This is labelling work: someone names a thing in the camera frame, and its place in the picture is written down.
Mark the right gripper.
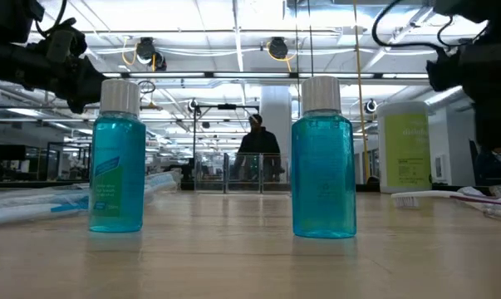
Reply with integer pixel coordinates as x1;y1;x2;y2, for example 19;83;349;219
426;39;501;150

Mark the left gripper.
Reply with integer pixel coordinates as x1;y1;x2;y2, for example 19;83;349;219
25;39;109;114

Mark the blue mouthwash bottle white cap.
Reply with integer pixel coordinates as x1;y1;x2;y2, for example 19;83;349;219
87;78;147;233
290;76;358;240

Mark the white toothbrush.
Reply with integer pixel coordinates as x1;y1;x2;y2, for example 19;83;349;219
390;189;501;208

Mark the white wipes canister green label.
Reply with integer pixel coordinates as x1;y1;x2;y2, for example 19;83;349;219
376;100;433;195

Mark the black monitor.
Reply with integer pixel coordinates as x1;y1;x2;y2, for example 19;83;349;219
0;144;27;162

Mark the person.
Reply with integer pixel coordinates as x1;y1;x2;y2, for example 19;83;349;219
232;114;282;184
476;143;501;187

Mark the clear acrylic organizer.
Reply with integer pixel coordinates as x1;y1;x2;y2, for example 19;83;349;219
194;152;292;194

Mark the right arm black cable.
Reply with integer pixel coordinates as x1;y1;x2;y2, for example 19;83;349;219
371;0;490;50

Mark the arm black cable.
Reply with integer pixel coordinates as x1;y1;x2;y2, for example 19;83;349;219
371;0;490;50
34;0;68;39

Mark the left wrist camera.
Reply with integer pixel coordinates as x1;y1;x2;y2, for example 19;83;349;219
46;18;88;63

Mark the hanging black cable loop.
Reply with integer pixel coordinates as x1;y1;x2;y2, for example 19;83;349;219
136;79;156;96

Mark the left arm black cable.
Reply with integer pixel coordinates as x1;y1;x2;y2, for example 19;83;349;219
34;0;68;39

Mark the yellow hanging cable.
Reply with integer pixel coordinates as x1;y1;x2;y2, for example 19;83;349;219
351;0;371;184

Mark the white wall sign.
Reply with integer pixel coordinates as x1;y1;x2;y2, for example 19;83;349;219
435;154;448;180

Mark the black aluminium table frame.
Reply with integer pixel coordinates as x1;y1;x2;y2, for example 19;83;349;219
0;178;501;197

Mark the black background frame stand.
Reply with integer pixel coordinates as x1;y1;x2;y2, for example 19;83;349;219
193;103;260;193

